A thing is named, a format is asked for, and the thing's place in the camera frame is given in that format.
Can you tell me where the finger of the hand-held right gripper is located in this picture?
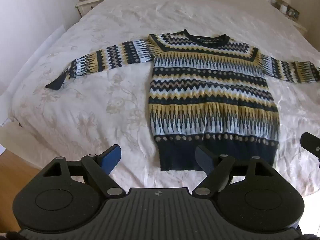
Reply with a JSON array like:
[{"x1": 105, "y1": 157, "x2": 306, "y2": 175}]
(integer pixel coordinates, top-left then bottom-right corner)
[{"x1": 301, "y1": 132, "x2": 320, "y2": 168}]

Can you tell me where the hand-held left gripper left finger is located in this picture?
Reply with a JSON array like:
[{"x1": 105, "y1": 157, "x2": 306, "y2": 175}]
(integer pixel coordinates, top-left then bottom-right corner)
[{"x1": 41, "y1": 144, "x2": 127, "y2": 198}]

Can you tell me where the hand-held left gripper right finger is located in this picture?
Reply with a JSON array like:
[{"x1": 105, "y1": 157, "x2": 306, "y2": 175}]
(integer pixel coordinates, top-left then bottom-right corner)
[{"x1": 192, "y1": 145, "x2": 276, "y2": 197}]

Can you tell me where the navy yellow patterned knit sweater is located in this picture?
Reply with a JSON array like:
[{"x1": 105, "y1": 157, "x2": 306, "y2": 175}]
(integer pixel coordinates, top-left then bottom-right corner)
[{"x1": 45, "y1": 29, "x2": 320, "y2": 172}]

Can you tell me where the white floral bedspread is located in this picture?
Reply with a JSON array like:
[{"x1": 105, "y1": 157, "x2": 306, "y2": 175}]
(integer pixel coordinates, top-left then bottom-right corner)
[{"x1": 0, "y1": 0, "x2": 320, "y2": 197}]

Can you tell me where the cream nightstand with drawer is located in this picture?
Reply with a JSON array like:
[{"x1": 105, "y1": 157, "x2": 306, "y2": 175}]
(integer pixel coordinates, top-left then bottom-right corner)
[{"x1": 75, "y1": 0, "x2": 111, "y2": 18}]

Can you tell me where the dark picture frame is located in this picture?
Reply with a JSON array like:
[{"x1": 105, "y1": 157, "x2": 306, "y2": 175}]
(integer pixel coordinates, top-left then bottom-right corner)
[{"x1": 286, "y1": 5, "x2": 300, "y2": 21}]

